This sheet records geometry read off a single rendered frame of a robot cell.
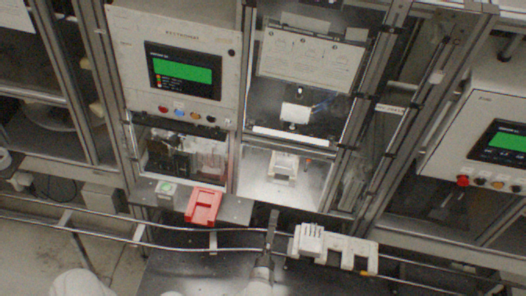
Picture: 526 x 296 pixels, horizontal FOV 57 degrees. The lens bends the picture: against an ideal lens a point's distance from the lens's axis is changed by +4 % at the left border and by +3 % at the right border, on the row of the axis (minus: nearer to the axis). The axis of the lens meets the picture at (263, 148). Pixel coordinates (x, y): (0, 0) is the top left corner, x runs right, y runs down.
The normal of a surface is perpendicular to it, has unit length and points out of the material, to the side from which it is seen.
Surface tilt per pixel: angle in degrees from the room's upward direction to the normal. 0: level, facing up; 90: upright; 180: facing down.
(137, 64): 90
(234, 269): 0
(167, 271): 0
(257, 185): 0
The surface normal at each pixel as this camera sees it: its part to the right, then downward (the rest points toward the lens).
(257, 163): 0.09, -0.60
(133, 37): -0.18, 0.77
